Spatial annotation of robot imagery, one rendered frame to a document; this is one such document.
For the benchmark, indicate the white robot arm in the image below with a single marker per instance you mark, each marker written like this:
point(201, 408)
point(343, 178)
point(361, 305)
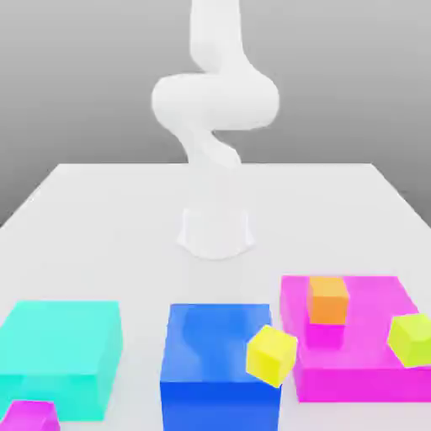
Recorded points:
point(215, 101)

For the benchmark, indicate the small orange cube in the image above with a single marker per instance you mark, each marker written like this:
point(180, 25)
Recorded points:
point(327, 303)

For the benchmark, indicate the small yellow cube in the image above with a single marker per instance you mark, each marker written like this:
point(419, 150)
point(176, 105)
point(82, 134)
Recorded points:
point(269, 357)

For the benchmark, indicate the small lime cube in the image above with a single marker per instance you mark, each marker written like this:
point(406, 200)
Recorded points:
point(411, 340)

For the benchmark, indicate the small magenta cube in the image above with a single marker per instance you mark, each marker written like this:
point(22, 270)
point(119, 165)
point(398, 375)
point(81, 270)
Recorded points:
point(28, 417)

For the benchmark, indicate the large blue box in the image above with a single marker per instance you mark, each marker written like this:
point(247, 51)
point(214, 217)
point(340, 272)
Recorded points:
point(208, 370)

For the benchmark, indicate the large cyan box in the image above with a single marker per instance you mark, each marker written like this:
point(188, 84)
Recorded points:
point(57, 350)

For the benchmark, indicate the large magenta box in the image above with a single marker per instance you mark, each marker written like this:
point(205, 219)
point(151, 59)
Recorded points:
point(363, 363)

